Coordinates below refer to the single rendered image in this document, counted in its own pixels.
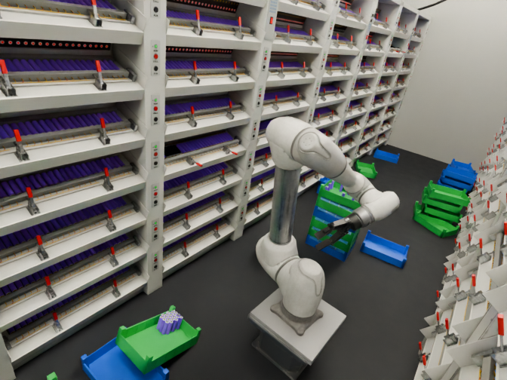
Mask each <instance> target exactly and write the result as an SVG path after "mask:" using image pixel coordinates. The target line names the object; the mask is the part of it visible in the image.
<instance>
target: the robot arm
mask: <svg viewBox="0 0 507 380"><path fill-rule="evenodd" d="M266 138H267V141H268V143H269V147H270V150H271V154H272V160H273V162H274V164H275V179H274V188H273V197H272V213H271V222H270V231H269V233H267V234H266V235H265V236H263V237H262V238H260V239H259V241H258V242H257V245H256V255H257V259H258V261H259V263H260V264H261V266H262V267H263V268H264V270H265V271H266V272H267V274H268V275H269V276H270V277H271V278H272V279H273V280H274V281H275V282H276V283H277V284H278V286H279V288H280V291H281V293H282V295H283V299H282V300H281V301H280V302H278V303H277V304H275V305H272V306H271V308H270V311H271V312H272V313H274V314H276V315H278V316H279V317H280V318H281V319H282V320H283V321H284V322H285V323H286V324H287V325H288V326H290V327H291V328H292V329H293V330H294V331H295V333H296V334H297V335H298V336H303V334H304V332H305V331H306V330H307V329H308V328H309V327H310V326H311V325H312V324H313V323H314V322H315V321H316V320H318V319H320V318H322V317H323V315H324V313H323V312H322V311H321V310H319V309H318V306H319V304H320V301H321V298H322V295H323V292H324V285H325V277H324V271H323V269H322V267H321V266H320V265H319V264H318V263H317V262H316V261H314V260H312V259H307V258H303V259H301V258H300V257H299V256H298V251H297V242H296V239H295V238H294V236H293V235H292V231H293V221H294V216H295V209H296V204H297V194H298V188H299V182H300V172H301V167H302V166H303V165H304V166H306V167H308V168H310V169H312V170H315V171H316V172H317V173H319V174H321V175H322V176H325V177H326V178H328V179H332V180H333V181H335V182H338V183H340V184H341V185H343V188H344V189H345V191H346V192H347V193H348V194H349V195H350V196H351V197H352V198H354V199H355V200H356V201H357V202H358V203H359V204H360V205H361V206H360V207H359V208H357V209H356V210H353V211H352V213H351V214H349V215H348V216H346V217H345V218H344V219H340V220H337V221H334V222H331V223H330V224H327V225H328V227H326V228H323V229H322V230H320V231H318V232H316V233H315V236H316V238H317V239H318V240H319V239H321V238H323V237H324V236H326V235H328V234H330V233H331V232H332V231H334V230H337V232H336V233H335V234H333V235H332V236H331V237H330V238H329V239H326V240H324V241H322V242H321V243H319V244H317V245H315V247H316V249H317V250H318V251H320V250H322V249H324V248H325V247H327V246H329V245H331V246H333V245H334V244H335V243H336V242H337V241H338V240H339V239H341V238H342V237H344V236H345V235H346V234H348V233H349V229H351V230H353V231H356V230H358V229H359V228H364V227H366V226H368V225H370V224H372V223H373V222H376V221H380V220H381V219H384V218H386V217H387V216H389V215H390V214H392V213H393V212H395V211H396V210H397V209H398V208H399V204H400V201H399V198H398V196H397V195H396V194H395V193H394V192H380V191H378V190H376V189H375V188H374V187H373V185H372V184H371V183H370V181H369V180H368V179H367V178H366V177H365V176H363V175H362V174H360V173H358V172H355V171H352V168H351V167H350V166H349V163H348V161H347V159H346V157H345V156H344V154H343V153H342V151H341V150H340V148H339V147H338V146H337V145H336V144H335V143H334V142H333V141H332V140H330V139H329V138H328V137H327V136H325V135H324V134H323V133H322V132H320V131H319V130H317V129H315V128H314V127H313V126H311V125H310V124H307V123H306V122H304V121H301V120H300V119H297V118H293V117H289V116H287V117H280V118H276V119H274V120H272V121H271V122H270V123H269V125H268V127H267V128H266Z"/></svg>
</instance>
